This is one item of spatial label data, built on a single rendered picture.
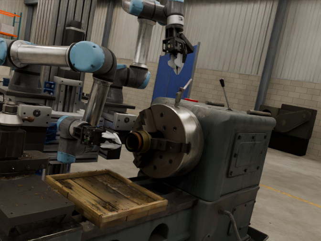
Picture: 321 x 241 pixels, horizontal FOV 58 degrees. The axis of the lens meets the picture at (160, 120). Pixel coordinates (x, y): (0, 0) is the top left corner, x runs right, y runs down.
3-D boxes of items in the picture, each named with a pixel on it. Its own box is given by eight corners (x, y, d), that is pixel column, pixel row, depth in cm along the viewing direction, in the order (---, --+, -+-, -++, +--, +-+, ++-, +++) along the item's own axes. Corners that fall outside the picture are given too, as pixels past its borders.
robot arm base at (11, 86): (4, 86, 144) (6, 66, 143) (35, 90, 154) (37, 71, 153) (13, 91, 133) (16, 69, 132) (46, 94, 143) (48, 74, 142)
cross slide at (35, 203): (8, 168, 103) (10, 155, 103) (72, 221, 75) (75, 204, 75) (-49, 172, 91) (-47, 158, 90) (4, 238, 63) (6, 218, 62)
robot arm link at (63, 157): (83, 160, 129) (86, 136, 128) (68, 166, 119) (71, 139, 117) (68, 156, 132) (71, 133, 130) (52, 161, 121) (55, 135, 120)
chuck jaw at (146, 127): (155, 136, 127) (148, 110, 131) (163, 131, 124) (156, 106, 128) (136, 136, 119) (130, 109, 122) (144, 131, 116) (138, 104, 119)
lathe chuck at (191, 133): (136, 155, 143) (157, 95, 136) (183, 190, 124) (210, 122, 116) (123, 156, 136) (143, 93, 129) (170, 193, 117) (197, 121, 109)
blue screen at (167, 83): (136, 120, 1016) (149, 52, 990) (158, 124, 1034) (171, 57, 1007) (159, 149, 617) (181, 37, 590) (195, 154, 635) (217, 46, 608)
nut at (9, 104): (13, 112, 87) (15, 100, 87) (19, 115, 85) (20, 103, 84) (-1, 111, 84) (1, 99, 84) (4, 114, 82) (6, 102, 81)
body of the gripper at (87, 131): (89, 149, 104) (70, 140, 112) (108, 147, 111) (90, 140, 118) (91, 128, 103) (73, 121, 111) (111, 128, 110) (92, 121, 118)
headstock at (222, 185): (197, 160, 198) (208, 104, 194) (264, 185, 167) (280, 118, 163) (133, 167, 154) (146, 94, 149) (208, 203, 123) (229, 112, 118)
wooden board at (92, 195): (107, 177, 131) (108, 168, 131) (166, 210, 108) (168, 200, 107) (43, 185, 109) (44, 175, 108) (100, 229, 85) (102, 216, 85)
